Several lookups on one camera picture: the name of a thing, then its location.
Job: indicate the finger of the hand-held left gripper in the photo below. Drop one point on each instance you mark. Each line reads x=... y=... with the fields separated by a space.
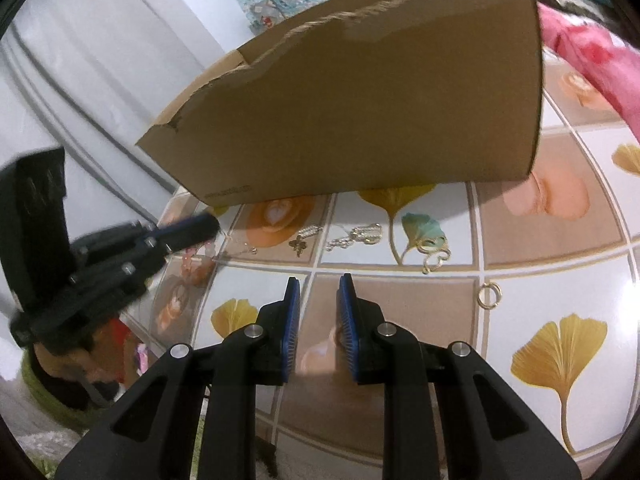
x=125 y=272
x=190 y=227

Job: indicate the gold swirl earring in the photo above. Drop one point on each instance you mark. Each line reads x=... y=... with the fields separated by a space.
x=440 y=258

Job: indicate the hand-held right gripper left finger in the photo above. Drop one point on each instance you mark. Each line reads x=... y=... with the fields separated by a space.
x=292 y=332

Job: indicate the brown cardboard box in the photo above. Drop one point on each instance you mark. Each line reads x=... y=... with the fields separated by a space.
x=360 y=110

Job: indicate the leaf pattern tablecloth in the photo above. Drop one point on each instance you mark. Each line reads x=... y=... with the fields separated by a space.
x=550 y=270

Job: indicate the pink floral quilt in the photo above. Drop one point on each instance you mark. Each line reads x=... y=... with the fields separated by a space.
x=590 y=55

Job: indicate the white curtain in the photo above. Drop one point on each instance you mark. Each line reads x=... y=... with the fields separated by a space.
x=75 y=85

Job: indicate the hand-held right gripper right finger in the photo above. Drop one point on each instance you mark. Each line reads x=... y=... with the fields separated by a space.
x=347 y=332

